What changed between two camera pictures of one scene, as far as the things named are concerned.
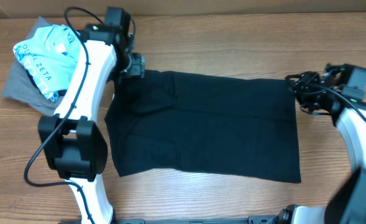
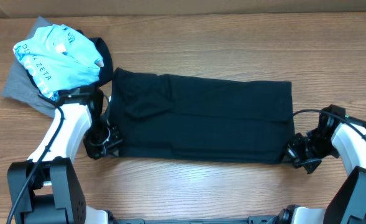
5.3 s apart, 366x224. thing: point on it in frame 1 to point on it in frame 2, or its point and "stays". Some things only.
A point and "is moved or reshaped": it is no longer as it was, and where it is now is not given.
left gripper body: (135, 67) to (100, 139)
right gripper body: (311, 99) to (309, 152)
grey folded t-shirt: (20, 88) stays
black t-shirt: (166, 121) is moved or reshaped
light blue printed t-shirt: (51, 55) stays
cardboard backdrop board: (58, 8) stays
